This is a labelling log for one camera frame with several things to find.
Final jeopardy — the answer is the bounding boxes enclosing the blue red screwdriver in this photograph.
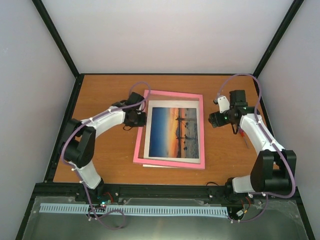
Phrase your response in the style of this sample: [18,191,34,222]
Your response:
[238,127,250,149]

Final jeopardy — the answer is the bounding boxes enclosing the pink photo frame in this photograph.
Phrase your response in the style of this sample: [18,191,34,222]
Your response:
[132,89,206,171]

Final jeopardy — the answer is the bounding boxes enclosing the white mat board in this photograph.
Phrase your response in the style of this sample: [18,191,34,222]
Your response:
[142,99,202,169]

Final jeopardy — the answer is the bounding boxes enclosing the sunset photo print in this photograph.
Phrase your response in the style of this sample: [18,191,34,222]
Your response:
[144,106,200,164]

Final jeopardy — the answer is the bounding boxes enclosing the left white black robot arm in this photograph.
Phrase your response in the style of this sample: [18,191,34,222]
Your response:
[60,92,147,202]

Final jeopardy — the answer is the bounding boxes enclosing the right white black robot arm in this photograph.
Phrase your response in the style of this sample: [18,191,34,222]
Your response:
[208,90,297,199]

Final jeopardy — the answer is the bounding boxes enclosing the grey metal front plate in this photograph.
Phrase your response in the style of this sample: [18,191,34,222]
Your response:
[17,197,308,240]

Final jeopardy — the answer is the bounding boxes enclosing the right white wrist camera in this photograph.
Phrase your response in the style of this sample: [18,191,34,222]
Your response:
[213,95,230,114]

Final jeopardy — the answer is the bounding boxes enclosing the black cage frame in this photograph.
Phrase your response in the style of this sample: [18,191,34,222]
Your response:
[14,0,317,240]

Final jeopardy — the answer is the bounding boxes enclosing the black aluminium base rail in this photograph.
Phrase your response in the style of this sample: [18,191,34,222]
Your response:
[34,182,300,207]

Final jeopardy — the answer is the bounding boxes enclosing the light blue cable duct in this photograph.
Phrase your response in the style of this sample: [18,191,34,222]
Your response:
[38,203,228,218]

